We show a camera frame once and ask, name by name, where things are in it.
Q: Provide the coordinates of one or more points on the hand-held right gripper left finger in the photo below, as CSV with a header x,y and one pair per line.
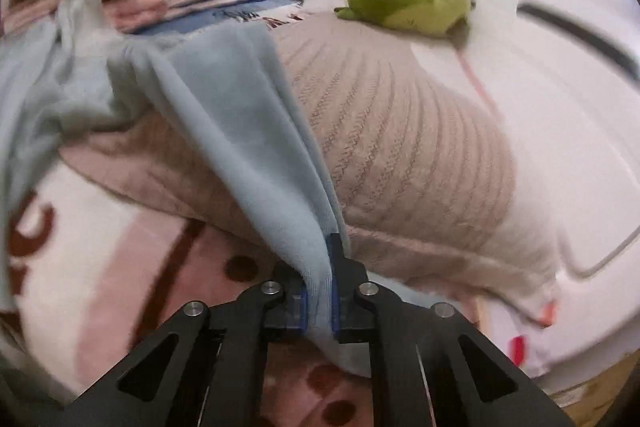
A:
x,y
299,307

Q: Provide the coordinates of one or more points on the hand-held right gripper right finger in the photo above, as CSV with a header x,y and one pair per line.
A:
x,y
336,302

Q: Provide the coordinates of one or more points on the light blue small garment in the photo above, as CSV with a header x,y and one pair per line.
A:
x,y
225,107

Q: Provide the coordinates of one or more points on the beige ribbed knit sweater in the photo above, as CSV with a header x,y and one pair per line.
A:
x,y
400,147

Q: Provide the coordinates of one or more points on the green plush toy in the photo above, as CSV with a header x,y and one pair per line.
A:
x,y
410,4

